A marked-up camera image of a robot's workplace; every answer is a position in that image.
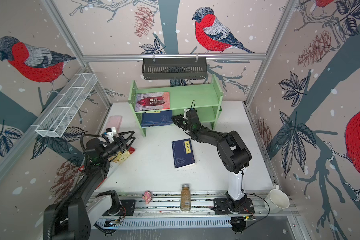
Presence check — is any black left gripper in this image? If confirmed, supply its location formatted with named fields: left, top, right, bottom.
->
left=101, top=131, right=135, bottom=161

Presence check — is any blue book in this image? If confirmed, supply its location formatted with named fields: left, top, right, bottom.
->
left=172, top=139, right=196, bottom=169
left=141, top=110, right=173, bottom=128

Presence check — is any pink Hamlet book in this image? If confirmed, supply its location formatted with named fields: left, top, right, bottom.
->
left=134, top=92, right=170, bottom=112

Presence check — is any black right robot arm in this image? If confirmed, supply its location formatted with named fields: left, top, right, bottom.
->
left=172, top=109, right=253, bottom=214

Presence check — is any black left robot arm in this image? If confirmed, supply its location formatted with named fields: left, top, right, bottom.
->
left=43, top=131, right=136, bottom=240

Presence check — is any pink case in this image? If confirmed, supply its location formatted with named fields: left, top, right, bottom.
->
left=105, top=116, right=123, bottom=133

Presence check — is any red snack bag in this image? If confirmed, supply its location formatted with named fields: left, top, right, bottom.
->
left=79, top=147, right=135, bottom=181

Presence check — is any green wooden shelf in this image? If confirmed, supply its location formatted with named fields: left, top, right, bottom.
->
left=128, top=76, right=223, bottom=137

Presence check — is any black hanging basket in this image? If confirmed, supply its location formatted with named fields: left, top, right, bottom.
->
left=142, top=58, right=208, bottom=80

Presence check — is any pink small toy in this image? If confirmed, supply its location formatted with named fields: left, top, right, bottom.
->
left=143, top=191, right=152, bottom=205

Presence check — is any spice jar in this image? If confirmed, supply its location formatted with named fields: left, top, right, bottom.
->
left=181, top=184, right=191, bottom=212

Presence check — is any white cup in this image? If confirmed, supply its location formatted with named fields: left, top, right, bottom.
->
left=264, top=189, right=290, bottom=214

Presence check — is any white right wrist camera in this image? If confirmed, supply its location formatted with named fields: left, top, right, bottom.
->
left=184, top=109, right=189, bottom=119

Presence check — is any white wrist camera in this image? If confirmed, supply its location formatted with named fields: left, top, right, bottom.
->
left=105, top=127, right=118, bottom=143
left=184, top=109, right=189, bottom=119

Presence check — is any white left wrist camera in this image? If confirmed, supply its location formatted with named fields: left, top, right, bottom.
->
left=105, top=127, right=118, bottom=143

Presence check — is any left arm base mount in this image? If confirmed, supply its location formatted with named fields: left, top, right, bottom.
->
left=95, top=190, right=136, bottom=217

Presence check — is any aluminium rail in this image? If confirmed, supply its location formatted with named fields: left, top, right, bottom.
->
left=74, top=190, right=299, bottom=219

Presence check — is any white wire mesh basket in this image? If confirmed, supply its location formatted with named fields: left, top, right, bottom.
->
left=36, top=73, right=98, bottom=138

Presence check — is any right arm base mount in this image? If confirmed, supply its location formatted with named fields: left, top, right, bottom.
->
left=211, top=197, right=255, bottom=215

